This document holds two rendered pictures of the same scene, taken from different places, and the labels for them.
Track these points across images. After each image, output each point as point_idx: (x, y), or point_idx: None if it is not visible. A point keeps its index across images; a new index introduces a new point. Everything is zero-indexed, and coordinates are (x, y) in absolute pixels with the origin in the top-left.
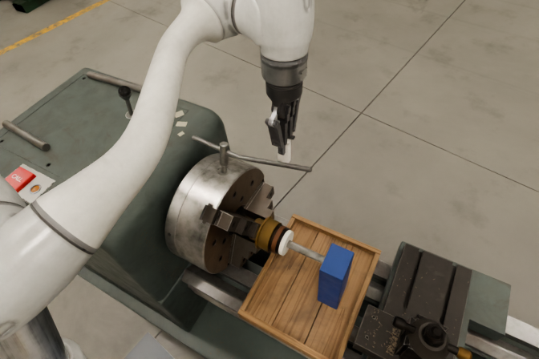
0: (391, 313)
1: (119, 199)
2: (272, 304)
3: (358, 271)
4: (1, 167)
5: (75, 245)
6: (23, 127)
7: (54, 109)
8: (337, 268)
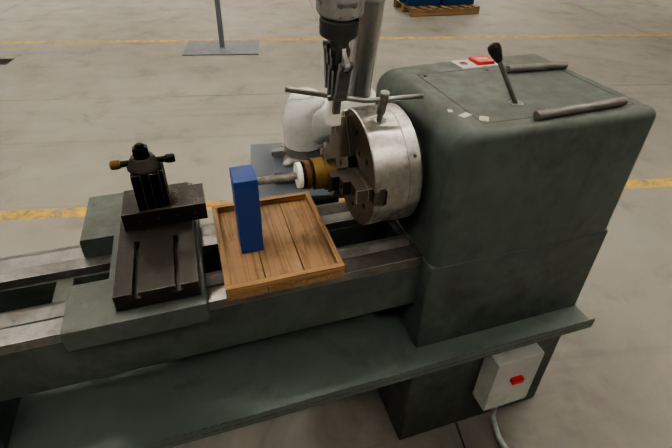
0: (184, 226)
1: None
2: (290, 211)
3: (239, 269)
4: (506, 60)
5: None
6: (555, 71)
7: (570, 83)
8: (239, 170)
